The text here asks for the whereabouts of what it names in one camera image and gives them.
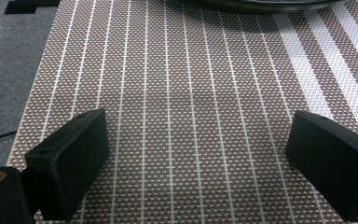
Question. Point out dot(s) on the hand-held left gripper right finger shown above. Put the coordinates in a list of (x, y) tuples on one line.
[(332, 165)]

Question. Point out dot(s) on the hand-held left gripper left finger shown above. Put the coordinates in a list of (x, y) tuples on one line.
[(71, 161)]

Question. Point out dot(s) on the brown striped woven placemat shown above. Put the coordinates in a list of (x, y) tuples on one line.
[(186, 109)]

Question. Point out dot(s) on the black flat block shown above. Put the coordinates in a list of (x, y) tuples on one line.
[(28, 6)]

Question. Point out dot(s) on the dark round pan edge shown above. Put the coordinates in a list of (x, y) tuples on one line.
[(270, 4)]

